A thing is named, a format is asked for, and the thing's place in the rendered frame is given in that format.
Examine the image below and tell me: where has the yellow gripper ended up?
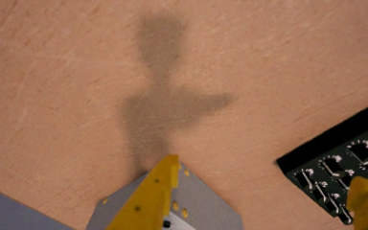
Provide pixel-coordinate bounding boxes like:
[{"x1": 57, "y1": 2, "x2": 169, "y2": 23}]
[{"x1": 104, "y1": 154, "x2": 368, "y2": 230}]

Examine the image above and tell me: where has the black knob box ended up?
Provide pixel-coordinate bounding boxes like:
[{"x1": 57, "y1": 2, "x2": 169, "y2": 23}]
[{"x1": 276, "y1": 109, "x2": 368, "y2": 225}]

